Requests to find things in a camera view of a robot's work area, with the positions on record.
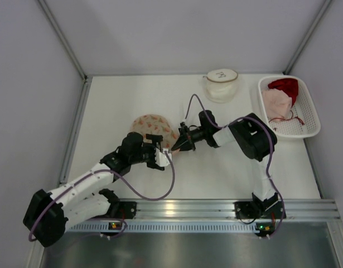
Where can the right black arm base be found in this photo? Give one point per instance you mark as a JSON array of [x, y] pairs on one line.
[[249, 210]]

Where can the aluminium mounting rail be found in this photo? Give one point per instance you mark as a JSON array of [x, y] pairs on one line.
[[224, 209]]

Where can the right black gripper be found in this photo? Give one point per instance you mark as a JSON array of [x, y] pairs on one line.
[[188, 138]]

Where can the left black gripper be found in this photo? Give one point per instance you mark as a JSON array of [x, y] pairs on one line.
[[152, 152]]

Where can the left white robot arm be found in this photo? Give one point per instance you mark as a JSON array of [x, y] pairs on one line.
[[51, 213]]

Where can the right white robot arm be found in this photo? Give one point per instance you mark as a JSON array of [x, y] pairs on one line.
[[255, 139]]

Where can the white plastic laundry basket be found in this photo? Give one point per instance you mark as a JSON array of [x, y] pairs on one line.
[[302, 120]]

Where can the red garment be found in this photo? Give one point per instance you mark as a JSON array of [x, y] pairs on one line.
[[287, 85]]

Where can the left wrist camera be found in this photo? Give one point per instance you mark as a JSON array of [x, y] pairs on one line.
[[163, 157]]

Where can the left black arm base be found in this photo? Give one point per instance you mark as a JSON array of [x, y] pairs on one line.
[[122, 210]]

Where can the pink garment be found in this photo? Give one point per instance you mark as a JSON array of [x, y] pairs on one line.
[[277, 104]]

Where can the white round mesh laundry bag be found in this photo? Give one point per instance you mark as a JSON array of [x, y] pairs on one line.
[[221, 85]]

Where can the pink floral laundry bag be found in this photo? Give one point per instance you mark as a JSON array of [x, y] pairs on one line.
[[154, 124]]

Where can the white slotted cable duct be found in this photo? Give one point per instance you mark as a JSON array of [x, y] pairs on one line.
[[170, 227]]

